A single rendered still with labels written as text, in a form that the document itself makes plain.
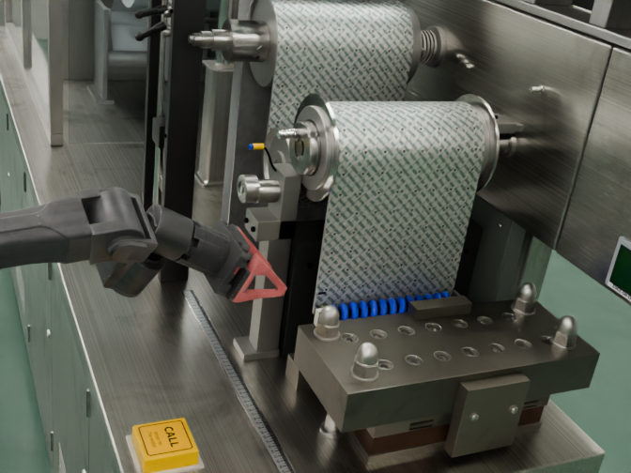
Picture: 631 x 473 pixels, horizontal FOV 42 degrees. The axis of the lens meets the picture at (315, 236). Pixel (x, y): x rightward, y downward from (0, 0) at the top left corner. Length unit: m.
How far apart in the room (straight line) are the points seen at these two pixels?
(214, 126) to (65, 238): 0.94
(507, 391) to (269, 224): 0.40
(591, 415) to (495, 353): 1.87
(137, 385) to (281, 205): 0.33
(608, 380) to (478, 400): 2.15
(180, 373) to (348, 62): 0.54
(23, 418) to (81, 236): 1.72
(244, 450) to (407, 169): 0.44
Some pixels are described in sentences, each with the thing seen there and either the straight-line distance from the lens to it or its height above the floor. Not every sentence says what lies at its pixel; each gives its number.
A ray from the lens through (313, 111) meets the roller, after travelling 1.12.
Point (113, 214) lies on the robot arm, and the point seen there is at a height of 1.22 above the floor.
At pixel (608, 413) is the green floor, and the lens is 3.07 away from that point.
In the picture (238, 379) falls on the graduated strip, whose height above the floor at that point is 0.90.
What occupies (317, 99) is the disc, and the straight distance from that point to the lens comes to 1.12.
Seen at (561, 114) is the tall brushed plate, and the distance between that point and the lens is 1.22.
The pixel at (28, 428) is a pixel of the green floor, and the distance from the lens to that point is 2.60.
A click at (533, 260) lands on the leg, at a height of 0.99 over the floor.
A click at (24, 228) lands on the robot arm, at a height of 1.21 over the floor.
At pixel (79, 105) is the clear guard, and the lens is 2.06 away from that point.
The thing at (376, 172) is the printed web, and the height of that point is 1.24.
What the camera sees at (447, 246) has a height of 1.11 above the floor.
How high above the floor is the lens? 1.62
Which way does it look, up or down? 25 degrees down
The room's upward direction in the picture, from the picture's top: 8 degrees clockwise
